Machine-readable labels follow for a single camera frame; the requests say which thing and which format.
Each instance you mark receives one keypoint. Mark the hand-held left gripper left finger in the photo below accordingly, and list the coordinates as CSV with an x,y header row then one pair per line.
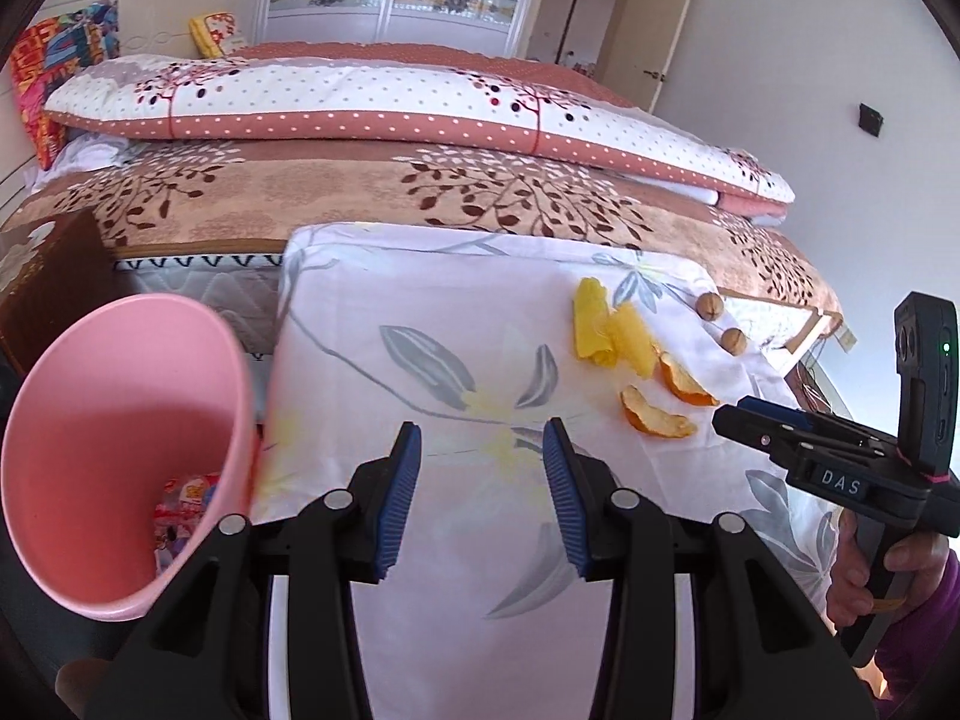
x,y
397,495

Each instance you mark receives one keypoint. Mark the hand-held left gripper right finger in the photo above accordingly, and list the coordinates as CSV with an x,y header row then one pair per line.
x,y
562,495

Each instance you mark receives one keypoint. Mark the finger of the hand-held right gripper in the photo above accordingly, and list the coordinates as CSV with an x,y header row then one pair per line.
x,y
742,424
780,409

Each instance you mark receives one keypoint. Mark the orange peel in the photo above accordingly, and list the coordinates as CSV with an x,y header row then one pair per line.
x,y
652,416
686,386

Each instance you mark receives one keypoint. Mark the clear red print wrapper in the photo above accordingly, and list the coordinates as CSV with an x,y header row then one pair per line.
x,y
187,499

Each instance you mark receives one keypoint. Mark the pink plastic bin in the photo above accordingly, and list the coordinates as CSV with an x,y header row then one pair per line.
x,y
97,405

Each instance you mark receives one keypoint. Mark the person's right forearm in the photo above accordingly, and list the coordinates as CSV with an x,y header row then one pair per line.
x,y
922,637

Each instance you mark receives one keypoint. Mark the person's right hand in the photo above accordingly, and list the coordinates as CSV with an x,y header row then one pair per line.
x,y
851,570

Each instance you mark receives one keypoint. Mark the plain walnut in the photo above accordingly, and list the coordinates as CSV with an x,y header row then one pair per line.
x,y
735,341

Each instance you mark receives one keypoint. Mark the walnut with cross mark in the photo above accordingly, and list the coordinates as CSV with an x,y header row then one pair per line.
x,y
709,307

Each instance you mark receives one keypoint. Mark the white floral cloth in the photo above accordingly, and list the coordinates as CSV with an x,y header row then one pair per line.
x,y
450,300

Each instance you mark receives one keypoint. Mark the brown leaf print blanket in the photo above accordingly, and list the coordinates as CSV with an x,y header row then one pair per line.
x,y
300,195

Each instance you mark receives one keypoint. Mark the cream room door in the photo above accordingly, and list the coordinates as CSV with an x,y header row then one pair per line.
x,y
671,37

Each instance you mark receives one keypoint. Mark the brown wooden nightstand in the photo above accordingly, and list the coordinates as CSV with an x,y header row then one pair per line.
x,y
60,292

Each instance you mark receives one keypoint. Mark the polka dot tree quilt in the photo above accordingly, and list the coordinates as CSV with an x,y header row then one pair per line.
x,y
337,97

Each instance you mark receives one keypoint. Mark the yellow floral pillow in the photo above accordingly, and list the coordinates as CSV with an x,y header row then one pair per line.
x,y
214,30

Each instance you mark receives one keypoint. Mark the cream bed headboard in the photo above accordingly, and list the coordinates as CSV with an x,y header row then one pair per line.
x,y
150,15

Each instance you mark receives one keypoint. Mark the colourful patchwork pillow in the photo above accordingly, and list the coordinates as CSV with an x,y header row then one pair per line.
x,y
60,67

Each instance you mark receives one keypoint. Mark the white wall socket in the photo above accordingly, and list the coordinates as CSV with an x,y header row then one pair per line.
x,y
848,339

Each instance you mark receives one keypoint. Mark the black wall switch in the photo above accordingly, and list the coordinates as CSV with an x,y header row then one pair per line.
x,y
870,120

